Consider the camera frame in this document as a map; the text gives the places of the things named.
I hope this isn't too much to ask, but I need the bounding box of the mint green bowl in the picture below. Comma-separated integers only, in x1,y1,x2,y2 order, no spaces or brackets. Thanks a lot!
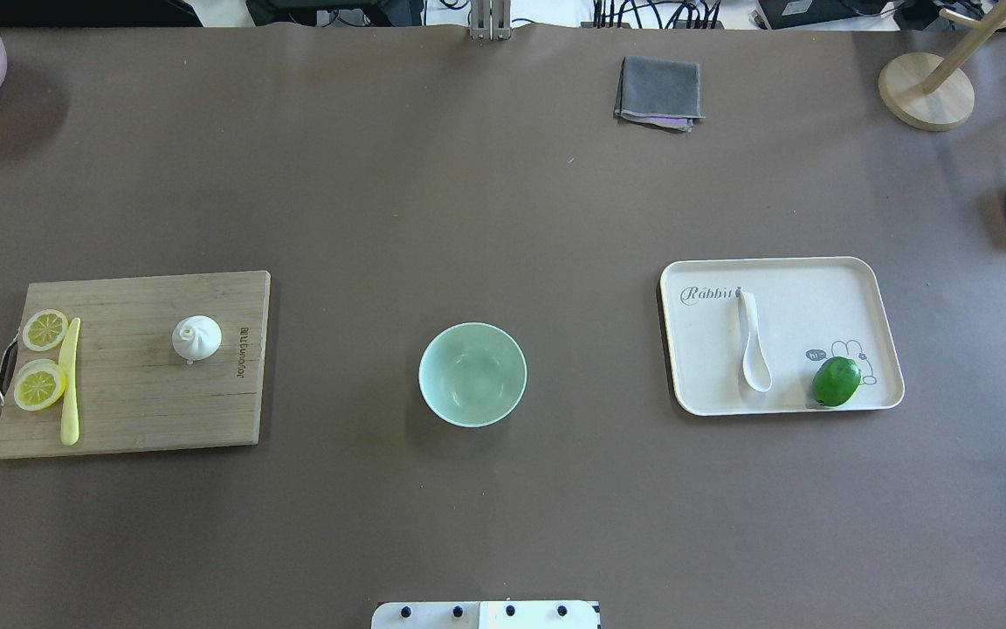
417,321,528,427

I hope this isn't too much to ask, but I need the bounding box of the wooden mug tree stand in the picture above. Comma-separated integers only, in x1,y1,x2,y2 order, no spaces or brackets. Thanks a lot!
878,1,1006,132

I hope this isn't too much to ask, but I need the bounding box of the grey folded cloth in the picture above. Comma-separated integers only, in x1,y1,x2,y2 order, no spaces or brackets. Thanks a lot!
612,55,704,133

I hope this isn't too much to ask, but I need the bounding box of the upper lemon slice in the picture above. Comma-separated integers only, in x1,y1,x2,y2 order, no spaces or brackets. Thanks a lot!
20,309,71,353

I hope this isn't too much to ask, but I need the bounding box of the lower lemon slice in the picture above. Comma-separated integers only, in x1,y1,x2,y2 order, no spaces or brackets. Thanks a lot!
13,358,67,411

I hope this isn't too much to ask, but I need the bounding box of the white steamed bun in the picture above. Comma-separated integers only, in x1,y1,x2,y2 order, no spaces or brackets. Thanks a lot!
171,315,223,365

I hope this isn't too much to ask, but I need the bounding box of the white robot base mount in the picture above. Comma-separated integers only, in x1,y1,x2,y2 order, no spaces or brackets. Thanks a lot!
370,598,602,628

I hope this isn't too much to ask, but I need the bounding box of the white ceramic spoon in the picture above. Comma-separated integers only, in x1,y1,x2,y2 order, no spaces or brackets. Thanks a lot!
737,287,774,394

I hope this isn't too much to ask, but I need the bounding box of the wooden cutting board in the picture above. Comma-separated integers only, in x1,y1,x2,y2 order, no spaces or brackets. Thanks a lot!
0,270,272,459

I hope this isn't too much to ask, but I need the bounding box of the yellow plastic knife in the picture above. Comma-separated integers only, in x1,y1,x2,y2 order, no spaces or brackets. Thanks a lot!
59,317,81,446

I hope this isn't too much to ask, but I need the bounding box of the lemon slice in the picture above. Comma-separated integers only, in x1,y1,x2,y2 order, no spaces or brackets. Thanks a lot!
20,309,71,353
13,358,67,411

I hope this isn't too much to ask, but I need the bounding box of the cream rabbit tray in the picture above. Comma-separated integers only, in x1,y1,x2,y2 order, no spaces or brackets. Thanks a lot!
658,256,905,417

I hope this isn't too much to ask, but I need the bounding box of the green lime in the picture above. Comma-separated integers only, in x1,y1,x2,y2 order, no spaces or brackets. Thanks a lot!
813,356,863,407

